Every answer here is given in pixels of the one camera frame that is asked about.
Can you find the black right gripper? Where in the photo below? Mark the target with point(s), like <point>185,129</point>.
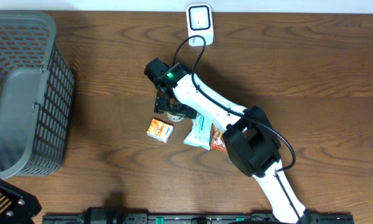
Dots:
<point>184,110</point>

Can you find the light blue snack packet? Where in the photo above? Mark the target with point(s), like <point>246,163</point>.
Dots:
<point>200,134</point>

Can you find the red Top chocolate bar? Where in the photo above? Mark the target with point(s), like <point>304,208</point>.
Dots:
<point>217,141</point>

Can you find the white barcode scanner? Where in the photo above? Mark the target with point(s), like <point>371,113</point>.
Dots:
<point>200,22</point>

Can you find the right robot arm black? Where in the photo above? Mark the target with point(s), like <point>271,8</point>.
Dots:
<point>251,142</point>

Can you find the orange small carton box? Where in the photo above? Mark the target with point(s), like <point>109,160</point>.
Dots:
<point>159,130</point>

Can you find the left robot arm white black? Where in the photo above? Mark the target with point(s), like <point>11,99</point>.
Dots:
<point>17,206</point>

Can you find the green lid white jar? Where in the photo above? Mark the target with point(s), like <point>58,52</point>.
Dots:
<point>174,118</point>

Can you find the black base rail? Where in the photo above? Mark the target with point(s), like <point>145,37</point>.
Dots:
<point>112,216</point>

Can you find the grey plastic basket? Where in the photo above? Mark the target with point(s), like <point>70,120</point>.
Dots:
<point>36,95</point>

